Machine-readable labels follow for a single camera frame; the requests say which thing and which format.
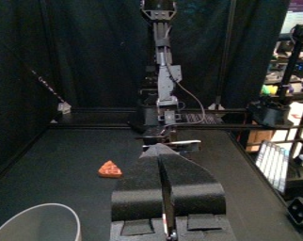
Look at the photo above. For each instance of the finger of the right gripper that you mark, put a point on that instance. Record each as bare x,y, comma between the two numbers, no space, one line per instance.
180,143

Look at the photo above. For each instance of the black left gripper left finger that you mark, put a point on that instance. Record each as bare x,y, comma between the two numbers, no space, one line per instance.
136,191

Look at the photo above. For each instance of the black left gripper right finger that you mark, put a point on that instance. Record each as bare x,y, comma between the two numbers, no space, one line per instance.
199,191

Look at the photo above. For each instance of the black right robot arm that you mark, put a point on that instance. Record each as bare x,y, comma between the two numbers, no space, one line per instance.
163,47

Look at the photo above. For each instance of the orange toy ice cream cone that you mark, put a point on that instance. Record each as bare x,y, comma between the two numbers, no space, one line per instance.
109,170

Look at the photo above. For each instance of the pink round plate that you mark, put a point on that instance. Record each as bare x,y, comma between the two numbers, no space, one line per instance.
52,222

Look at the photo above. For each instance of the slatted white black panel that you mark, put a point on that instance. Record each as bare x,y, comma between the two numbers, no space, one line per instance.
274,164

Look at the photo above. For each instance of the black square box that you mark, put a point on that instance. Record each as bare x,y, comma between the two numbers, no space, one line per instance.
300,212

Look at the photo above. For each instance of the black cloth curtain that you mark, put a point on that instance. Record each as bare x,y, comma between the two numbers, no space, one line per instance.
85,53

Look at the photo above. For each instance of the thin diagonal rod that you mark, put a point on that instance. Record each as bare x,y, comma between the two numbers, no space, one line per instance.
48,86

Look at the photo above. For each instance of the computer monitor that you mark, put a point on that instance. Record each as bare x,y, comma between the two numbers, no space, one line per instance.
295,19

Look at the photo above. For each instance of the white frame corner bracket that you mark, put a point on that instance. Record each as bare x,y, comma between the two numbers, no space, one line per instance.
64,108
216,105

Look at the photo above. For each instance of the black vertical frame post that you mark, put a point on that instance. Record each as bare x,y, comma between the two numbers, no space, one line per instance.
227,50

